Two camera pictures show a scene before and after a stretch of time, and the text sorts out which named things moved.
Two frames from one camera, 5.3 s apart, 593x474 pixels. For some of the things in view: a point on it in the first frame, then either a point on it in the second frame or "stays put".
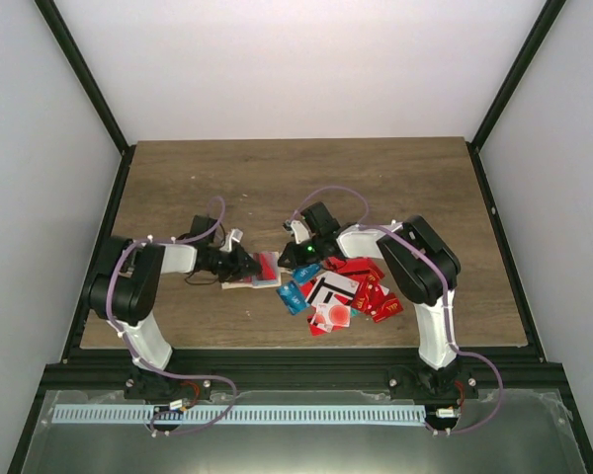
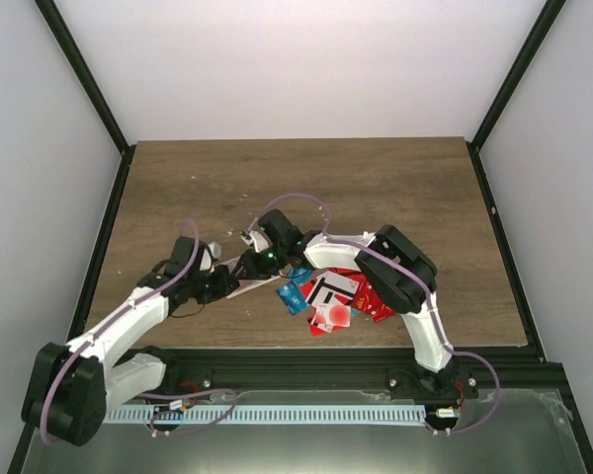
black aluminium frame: x=299 y=368 stays put
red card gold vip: x=388 y=308 stays put
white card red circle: x=328 y=315 stays put
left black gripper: x=240 y=270 -> x=225 y=285
